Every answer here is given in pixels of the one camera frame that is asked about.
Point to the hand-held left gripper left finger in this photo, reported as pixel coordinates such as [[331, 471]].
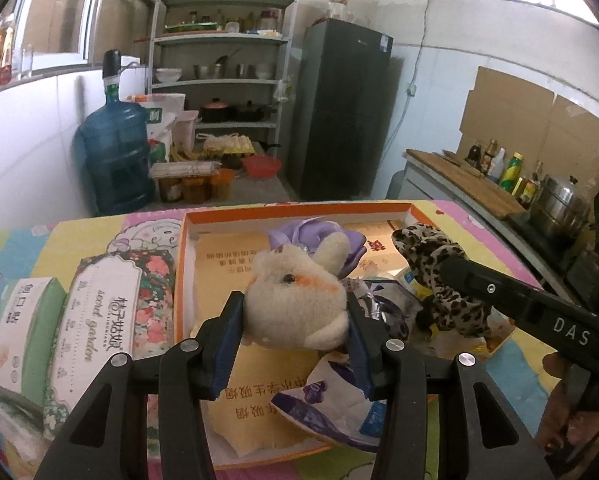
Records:
[[227, 352]]

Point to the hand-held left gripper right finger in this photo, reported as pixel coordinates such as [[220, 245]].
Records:
[[362, 357]]

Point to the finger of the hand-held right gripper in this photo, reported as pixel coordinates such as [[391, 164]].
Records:
[[479, 282]]

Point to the leopard print scrunchie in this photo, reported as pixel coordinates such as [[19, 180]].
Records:
[[429, 260]]

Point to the cream plush toy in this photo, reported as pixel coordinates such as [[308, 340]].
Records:
[[294, 305]]

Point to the orange cardboard box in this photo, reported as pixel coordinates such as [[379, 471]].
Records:
[[189, 260]]

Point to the green tissue pack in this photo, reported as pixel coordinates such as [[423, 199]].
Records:
[[24, 335]]

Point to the clear tissue pack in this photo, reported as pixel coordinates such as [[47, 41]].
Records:
[[9, 415]]

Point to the person's right hand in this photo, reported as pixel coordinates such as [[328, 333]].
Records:
[[572, 420]]

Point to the blue white plastic packet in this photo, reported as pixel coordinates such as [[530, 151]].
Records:
[[329, 400]]

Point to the black induction cooker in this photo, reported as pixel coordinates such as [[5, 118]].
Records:
[[534, 235]]

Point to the wooden cutting board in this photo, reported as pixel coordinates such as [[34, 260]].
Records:
[[474, 185]]

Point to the yellow label oil bottle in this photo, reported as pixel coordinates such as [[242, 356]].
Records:
[[529, 190]]

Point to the grey kitchen counter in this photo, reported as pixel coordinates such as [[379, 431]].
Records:
[[429, 185]]

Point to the steel steamer pot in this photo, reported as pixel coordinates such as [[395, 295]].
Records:
[[559, 207]]

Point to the green bottle with yellow cap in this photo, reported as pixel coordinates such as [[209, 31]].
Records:
[[511, 172]]

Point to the white plastic bottle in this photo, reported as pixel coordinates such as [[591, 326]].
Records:
[[498, 166]]

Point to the dark sauce bottle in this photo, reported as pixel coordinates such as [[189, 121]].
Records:
[[473, 157]]

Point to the floral tissue pack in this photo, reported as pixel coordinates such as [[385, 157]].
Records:
[[104, 320]]

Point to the brown glass bottle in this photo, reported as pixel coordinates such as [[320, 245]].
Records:
[[489, 155]]

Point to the purple satin scrunchie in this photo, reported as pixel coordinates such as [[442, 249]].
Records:
[[304, 232]]

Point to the jars of orange preserves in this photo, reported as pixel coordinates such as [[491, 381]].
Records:
[[194, 190]]

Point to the brown cardboard sheet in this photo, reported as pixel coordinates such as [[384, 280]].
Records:
[[519, 110]]

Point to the packet of noodles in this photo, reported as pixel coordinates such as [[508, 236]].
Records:
[[184, 169]]

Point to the red plastic basin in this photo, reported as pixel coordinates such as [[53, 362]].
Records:
[[262, 166]]

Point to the printed colourful tablecloth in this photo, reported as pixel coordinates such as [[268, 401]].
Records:
[[79, 230]]

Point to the bunch of bananas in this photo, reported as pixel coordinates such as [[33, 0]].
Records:
[[184, 154]]

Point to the bag of eggs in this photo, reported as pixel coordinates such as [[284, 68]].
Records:
[[228, 145]]

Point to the dark grey refrigerator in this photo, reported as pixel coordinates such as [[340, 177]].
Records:
[[339, 110]]

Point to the blue water jug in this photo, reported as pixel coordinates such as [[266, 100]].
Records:
[[114, 160]]

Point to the black pot with red lid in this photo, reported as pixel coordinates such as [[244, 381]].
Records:
[[215, 112]]

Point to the black pan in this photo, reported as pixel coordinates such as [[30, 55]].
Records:
[[252, 112]]

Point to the white flour bag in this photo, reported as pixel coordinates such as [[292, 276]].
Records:
[[159, 120]]

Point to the white bowl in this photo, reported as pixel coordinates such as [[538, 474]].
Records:
[[168, 75]]

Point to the white metal shelf rack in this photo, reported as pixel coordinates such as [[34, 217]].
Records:
[[289, 60]]

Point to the glass jar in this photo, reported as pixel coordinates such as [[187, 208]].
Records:
[[339, 7]]

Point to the black white water pump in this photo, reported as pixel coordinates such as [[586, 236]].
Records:
[[111, 65]]

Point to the green tray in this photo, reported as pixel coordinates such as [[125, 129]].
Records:
[[192, 27]]

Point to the clear glass cup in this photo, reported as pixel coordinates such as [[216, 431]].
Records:
[[26, 62]]

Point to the sliding window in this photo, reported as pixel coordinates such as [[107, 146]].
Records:
[[64, 20]]

